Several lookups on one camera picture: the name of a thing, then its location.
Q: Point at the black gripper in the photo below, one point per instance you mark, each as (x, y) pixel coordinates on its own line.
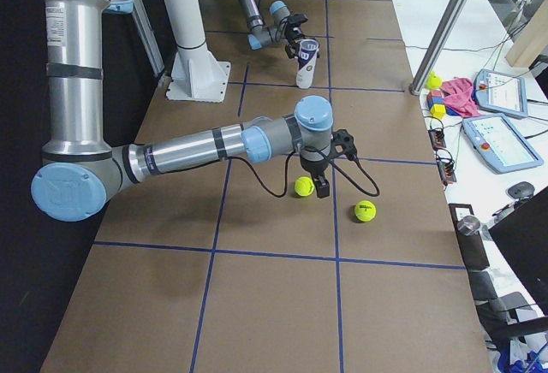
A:
(292, 43)
(312, 166)

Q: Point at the yellow tennis ball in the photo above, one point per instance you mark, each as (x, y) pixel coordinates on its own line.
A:
(304, 186)
(365, 211)

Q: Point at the white blue tennis ball can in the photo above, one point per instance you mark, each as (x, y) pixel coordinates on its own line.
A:
(306, 56)

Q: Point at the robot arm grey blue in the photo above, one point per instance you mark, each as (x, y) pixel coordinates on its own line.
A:
(260, 35)
(81, 171)

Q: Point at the orange circuit board lower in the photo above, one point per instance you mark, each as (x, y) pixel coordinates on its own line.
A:
(446, 169)

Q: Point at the yellow cube block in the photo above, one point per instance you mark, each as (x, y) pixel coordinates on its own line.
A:
(438, 111)

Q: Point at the red blue block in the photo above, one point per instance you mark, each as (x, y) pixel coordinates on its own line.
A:
(434, 98)

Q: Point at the silver metal cylinder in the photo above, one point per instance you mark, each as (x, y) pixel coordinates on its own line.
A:
(468, 225)

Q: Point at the pink cloth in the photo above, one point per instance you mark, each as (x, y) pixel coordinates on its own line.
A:
(458, 96)

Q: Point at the teach pendant lower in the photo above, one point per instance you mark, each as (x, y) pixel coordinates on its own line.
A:
(499, 144)

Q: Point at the teach pendant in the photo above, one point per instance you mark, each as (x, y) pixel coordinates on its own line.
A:
(499, 92)
(499, 144)

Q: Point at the teach pendant upper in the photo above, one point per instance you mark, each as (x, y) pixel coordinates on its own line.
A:
(499, 92)

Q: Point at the black computer mouse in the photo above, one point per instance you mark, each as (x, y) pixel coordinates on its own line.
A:
(521, 190)

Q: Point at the black office chair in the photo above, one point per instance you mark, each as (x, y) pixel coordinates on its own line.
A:
(521, 237)

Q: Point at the wooden beam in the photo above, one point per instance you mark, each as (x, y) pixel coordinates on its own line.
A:
(531, 41)

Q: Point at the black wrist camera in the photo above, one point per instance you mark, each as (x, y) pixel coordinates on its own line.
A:
(295, 21)
(342, 144)

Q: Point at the white pedestal column base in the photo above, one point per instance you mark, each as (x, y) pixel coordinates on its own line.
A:
(196, 74)

